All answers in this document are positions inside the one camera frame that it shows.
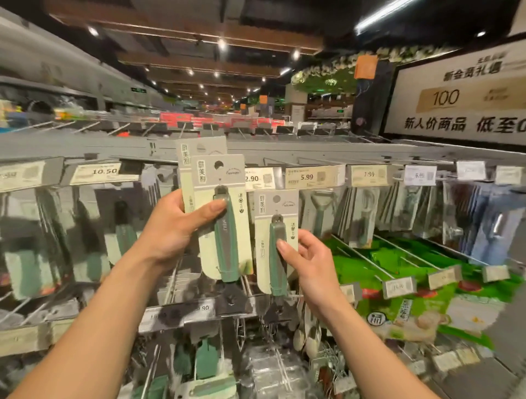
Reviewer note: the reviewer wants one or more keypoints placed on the rows of hanging utensil packets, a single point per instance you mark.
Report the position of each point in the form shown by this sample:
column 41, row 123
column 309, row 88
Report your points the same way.
column 57, row 238

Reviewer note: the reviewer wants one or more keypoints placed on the white promo sign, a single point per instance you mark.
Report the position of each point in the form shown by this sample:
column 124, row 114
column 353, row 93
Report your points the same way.
column 485, row 123

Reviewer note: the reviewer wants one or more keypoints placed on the kitchen tools display rack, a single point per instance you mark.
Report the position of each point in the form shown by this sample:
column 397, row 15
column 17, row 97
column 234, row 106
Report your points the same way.
column 353, row 148

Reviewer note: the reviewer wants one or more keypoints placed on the person's right hand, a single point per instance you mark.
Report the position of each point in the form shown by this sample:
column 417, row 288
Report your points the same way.
column 316, row 279

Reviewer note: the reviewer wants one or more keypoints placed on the person's left forearm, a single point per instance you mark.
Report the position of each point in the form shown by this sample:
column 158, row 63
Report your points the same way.
column 90, row 345

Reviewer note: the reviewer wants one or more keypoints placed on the black chalkboard pillar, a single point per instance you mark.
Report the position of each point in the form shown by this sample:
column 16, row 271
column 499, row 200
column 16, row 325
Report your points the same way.
column 370, row 107

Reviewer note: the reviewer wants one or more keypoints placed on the group of green packets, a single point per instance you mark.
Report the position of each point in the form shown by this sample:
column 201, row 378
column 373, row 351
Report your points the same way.
column 411, row 279

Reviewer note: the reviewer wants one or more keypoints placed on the green foliage ceiling decor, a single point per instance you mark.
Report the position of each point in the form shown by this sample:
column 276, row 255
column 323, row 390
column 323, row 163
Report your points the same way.
column 337, row 78

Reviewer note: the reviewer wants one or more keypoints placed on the person's right forearm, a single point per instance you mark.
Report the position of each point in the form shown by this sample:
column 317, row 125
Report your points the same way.
column 374, row 362

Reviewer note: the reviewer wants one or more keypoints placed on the orange aisle number sign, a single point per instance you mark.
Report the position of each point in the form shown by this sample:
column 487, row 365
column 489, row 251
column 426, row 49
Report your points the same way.
column 366, row 67

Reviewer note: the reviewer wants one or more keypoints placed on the black headed green peeler packet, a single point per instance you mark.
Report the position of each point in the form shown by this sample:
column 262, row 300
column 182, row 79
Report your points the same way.
column 275, row 205
column 234, row 177
column 193, row 152

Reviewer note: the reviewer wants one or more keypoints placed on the blue card packets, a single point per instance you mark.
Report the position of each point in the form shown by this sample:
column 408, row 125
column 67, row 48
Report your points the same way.
column 493, row 222

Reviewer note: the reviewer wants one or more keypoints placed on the person's left hand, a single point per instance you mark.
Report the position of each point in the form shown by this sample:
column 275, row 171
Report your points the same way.
column 172, row 234

